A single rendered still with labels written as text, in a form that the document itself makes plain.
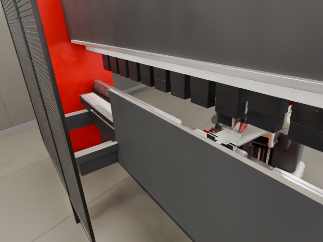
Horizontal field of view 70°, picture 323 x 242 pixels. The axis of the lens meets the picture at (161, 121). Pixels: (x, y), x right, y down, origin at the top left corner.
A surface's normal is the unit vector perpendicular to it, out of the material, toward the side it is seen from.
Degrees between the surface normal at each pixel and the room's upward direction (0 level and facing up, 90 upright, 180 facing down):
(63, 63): 90
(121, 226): 0
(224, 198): 90
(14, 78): 90
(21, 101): 90
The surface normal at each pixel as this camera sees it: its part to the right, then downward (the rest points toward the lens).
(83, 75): 0.57, 0.32
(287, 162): -0.66, 0.34
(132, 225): -0.05, -0.91
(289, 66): -0.82, 0.28
